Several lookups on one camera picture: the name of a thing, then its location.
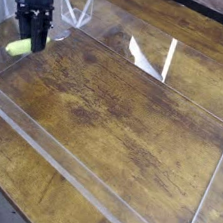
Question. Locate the green handled metal spoon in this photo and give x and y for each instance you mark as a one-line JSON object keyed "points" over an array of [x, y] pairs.
{"points": [[21, 47]]}

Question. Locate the clear acrylic enclosure wall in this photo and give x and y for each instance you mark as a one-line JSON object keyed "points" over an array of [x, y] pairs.
{"points": [[119, 119]]}

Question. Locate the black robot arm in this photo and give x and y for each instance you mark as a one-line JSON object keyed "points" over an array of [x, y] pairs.
{"points": [[35, 20]]}

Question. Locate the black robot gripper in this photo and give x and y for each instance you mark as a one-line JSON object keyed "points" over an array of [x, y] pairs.
{"points": [[34, 22]]}

